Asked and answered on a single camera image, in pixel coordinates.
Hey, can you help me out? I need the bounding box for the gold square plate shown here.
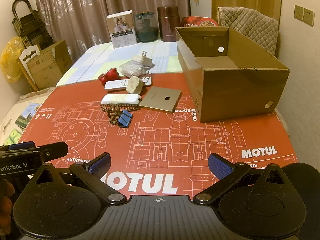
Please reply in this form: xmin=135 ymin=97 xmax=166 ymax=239
xmin=138 ymin=86 xmax=182 ymax=114

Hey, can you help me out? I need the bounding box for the colourful magazine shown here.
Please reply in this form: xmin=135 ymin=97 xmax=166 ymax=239
xmin=14 ymin=102 xmax=43 ymax=130

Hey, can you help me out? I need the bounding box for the dark folding step ladder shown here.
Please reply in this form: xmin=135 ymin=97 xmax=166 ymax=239
xmin=12 ymin=0 xmax=54 ymax=49

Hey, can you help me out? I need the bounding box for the beige wall socket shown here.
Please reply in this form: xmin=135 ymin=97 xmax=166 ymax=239
xmin=294 ymin=4 xmax=304 ymax=20
xmin=303 ymin=8 xmax=315 ymax=27

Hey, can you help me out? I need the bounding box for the long white remote control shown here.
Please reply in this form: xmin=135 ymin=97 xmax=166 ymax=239
xmin=104 ymin=77 xmax=152 ymax=90

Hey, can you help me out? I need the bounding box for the white plug charger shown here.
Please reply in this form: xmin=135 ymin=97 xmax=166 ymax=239
xmin=132 ymin=51 xmax=153 ymax=68

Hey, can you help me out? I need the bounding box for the clear plastic parts bag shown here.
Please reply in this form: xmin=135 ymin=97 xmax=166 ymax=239
xmin=119 ymin=61 xmax=148 ymax=78

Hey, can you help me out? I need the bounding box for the brown metal canister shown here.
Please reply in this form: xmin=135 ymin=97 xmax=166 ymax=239
xmin=157 ymin=6 xmax=181 ymax=42

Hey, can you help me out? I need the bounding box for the green glass jar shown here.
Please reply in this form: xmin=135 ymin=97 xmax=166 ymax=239
xmin=134 ymin=11 xmax=160 ymax=42

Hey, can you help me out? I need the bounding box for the beige rounded plug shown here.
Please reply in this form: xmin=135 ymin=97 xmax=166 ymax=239
xmin=126 ymin=76 xmax=143 ymax=94

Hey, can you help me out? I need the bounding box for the red printed mat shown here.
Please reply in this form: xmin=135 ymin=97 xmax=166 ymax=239
xmin=19 ymin=71 xmax=299 ymax=202

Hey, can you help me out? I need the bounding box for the white product box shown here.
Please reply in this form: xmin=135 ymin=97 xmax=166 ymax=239
xmin=106 ymin=10 xmax=137 ymax=49

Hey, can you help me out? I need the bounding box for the white rounded remote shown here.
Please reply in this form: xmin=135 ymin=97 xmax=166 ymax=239
xmin=101 ymin=94 xmax=142 ymax=105

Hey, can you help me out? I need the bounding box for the red toy figure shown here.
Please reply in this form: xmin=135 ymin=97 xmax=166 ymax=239
xmin=98 ymin=67 xmax=119 ymax=85

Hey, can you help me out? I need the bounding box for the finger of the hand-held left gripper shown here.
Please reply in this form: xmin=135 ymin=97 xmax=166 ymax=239
xmin=0 ymin=142 xmax=69 ymax=164
xmin=0 ymin=141 xmax=35 ymax=152

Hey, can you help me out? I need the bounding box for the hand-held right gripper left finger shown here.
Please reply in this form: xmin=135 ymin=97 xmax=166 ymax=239
xmin=32 ymin=152 xmax=126 ymax=205

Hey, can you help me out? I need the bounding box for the yellow plastic bag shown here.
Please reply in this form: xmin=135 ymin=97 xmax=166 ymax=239
xmin=0 ymin=36 xmax=25 ymax=82

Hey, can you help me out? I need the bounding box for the brown patterned curtain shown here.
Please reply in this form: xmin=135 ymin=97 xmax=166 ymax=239
xmin=32 ymin=0 xmax=192 ymax=48

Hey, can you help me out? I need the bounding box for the brown cardboard carton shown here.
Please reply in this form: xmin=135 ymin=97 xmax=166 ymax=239
xmin=25 ymin=39 xmax=73 ymax=90

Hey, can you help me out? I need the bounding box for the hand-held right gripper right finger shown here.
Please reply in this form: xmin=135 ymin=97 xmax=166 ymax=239
xmin=193 ymin=152 xmax=288 ymax=205

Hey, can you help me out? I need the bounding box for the green packet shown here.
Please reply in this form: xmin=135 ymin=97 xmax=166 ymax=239
xmin=4 ymin=127 xmax=23 ymax=143

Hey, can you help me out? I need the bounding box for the beige quilted chair cover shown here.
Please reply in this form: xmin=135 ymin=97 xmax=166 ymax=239
xmin=217 ymin=6 xmax=279 ymax=55

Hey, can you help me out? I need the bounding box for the red snack tin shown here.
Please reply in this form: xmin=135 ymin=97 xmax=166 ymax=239
xmin=180 ymin=16 xmax=219 ymax=28

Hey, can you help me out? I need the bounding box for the person's left hand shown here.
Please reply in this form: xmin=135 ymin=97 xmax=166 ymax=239
xmin=0 ymin=180 xmax=14 ymax=218

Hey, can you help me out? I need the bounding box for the cardboard box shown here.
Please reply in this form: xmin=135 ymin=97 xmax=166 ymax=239
xmin=175 ymin=26 xmax=290 ymax=123

